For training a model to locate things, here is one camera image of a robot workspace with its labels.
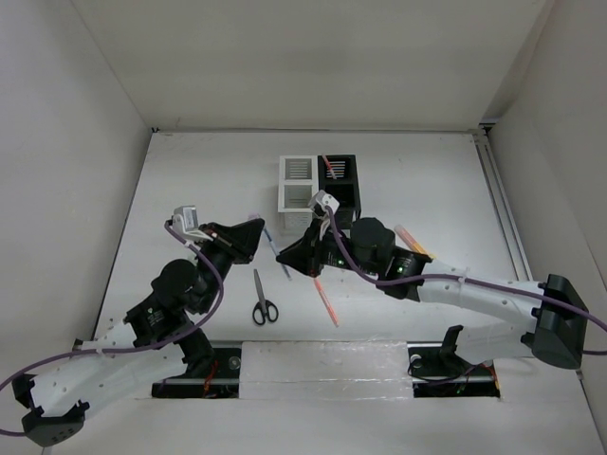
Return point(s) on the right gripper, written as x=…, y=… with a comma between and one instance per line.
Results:
x=306, y=255

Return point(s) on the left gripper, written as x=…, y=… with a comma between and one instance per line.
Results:
x=224, y=237

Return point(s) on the blue pen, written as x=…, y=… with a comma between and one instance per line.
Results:
x=276, y=252

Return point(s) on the red pen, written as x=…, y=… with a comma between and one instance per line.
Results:
x=329, y=167

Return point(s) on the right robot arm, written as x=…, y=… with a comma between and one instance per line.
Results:
x=545, y=320

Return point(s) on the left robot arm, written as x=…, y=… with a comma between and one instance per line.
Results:
x=158, y=338

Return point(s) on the orange pen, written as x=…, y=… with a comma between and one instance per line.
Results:
x=326, y=302

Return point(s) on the white slotted container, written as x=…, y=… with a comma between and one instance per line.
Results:
x=298, y=182

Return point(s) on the black slotted container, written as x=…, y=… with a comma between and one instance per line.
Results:
x=345, y=189

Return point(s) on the pink orange highlighter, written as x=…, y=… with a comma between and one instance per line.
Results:
x=408, y=239

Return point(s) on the black handled scissors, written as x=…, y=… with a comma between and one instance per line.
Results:
x=264, y=311

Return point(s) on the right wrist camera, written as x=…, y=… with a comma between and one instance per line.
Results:
x=322, y=203

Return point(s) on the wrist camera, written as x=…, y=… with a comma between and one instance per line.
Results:
x=322, y=203
x=185, y=221

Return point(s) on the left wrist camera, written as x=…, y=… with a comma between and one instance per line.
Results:
x=185, y=221

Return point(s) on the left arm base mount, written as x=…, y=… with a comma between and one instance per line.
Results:
x=213, y=370

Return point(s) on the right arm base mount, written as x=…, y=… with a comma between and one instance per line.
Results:
x=437, y=372

